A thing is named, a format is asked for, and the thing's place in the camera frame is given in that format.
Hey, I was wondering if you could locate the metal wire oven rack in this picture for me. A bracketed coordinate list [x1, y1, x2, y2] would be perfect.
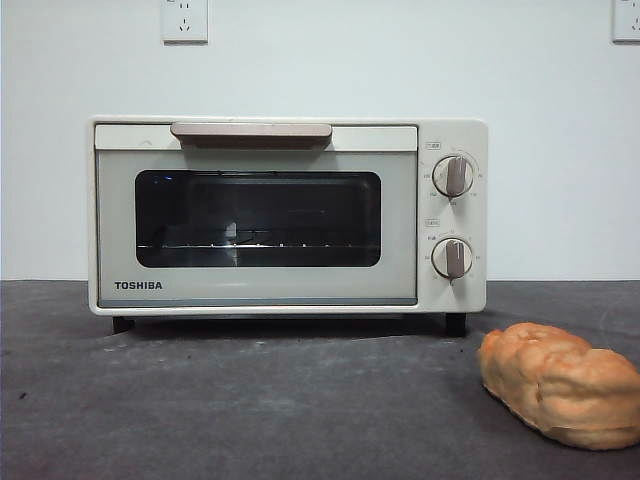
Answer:
[137, 242, 374, 251]

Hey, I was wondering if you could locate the cream white toaster oven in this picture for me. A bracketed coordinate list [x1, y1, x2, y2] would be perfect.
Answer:
[85, 114, 490, 337]

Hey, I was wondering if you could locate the glass oven door with handle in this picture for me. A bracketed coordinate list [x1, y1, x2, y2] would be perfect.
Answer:
[93, 121, 419, 307]

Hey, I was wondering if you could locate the golden brown bread loaf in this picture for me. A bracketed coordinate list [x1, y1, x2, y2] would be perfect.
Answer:
[475, 322, 640, 451]

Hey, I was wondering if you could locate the cream oven knob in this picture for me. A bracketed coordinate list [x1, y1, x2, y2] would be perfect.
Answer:
[431, 154, 476, 199]
[430, 236, 475, 286]

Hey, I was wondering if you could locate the white wall socket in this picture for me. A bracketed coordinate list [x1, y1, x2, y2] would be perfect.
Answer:
[160, 0, 209, 45]
[611, 0, 640, 44]

